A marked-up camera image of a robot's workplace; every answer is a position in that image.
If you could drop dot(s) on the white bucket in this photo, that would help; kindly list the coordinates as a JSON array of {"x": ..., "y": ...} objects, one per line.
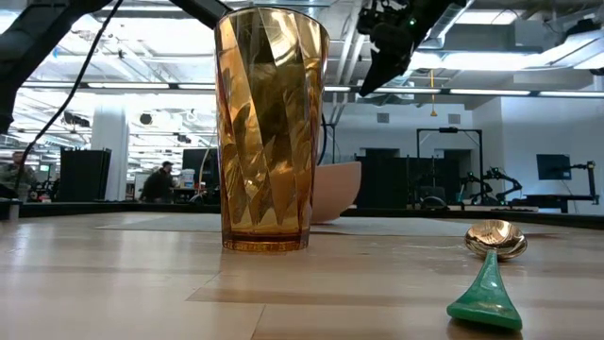
[{"x": 187, "y": 178}]

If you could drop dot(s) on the pink bowl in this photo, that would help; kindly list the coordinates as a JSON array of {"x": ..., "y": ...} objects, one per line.
[{"x": 337, "y": 189}]

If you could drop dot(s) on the dark background monitor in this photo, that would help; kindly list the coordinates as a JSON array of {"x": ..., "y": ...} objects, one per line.
[{"x": 198, "y": 165}]

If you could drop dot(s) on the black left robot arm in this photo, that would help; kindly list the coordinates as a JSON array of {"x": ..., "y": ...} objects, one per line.
[{"x": 33, "y": 42}]

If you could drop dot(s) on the black metal table frame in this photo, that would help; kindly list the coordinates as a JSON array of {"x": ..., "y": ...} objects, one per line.
[{"x": 94, "y": 208}]

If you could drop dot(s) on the white pillar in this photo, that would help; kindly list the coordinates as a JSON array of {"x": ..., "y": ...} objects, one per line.
[{"x": 111, "y": 137}]

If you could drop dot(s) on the black monitor on stand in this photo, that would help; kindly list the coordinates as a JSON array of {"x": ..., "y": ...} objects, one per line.
[{"x": 554, "y": 167}]

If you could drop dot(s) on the black background robot arms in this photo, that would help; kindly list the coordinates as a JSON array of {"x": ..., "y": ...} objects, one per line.
[{"x": 495, "y": 186}]

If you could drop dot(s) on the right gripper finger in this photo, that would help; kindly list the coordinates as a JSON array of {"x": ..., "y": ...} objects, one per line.
[{"x": 384, "y": 71}]

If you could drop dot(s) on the black background rig frame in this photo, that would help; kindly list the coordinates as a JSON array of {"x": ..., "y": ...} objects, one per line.
[{"x": 448, "y": 130}]

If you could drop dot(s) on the amber faceted plastic cup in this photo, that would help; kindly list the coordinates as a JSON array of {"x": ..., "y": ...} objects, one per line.
[{"x": 271, "y": 141}]

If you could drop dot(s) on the person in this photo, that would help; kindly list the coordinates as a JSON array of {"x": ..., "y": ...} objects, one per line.
[
  {"x": 14, "y": 177},
  {"x": 158, "y": 186}
]

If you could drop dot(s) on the black cabinet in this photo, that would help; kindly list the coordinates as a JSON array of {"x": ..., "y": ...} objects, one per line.
[{"x": 85, "y": 175}]

